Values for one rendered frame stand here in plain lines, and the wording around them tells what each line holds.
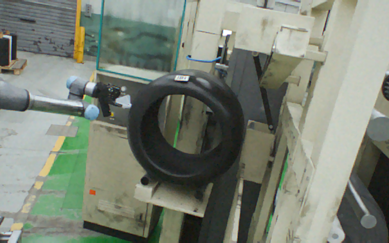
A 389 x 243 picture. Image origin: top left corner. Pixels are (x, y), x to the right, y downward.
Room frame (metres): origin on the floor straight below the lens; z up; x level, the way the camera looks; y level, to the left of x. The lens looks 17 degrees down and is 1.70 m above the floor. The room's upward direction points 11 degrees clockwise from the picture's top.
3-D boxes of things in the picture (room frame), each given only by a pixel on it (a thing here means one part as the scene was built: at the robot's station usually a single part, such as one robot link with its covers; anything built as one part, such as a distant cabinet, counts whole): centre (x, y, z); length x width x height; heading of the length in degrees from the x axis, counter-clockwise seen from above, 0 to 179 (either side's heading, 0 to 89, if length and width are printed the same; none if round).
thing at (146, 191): (1.65, 0.17, 0.84); 0.36 x 0.09 x 0.06; 172
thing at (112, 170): (2.35, 0.44, 0.63); 0.56 x 0.41 x 1.27; 82
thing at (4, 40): (6.99, 4.36, 0.38); 1.20 x 0.80 x 0.76; 22
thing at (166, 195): (1.63, 0.03, 0.80); 0.37 x 0.36 x 0.02; 82
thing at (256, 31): (1.47, -0.24, 1.71); 0.61 x 0.25 x 0.15; 172
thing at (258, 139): (1.80, -0.37, 1.05); 0.20 x 0.15 x 0.30; 172
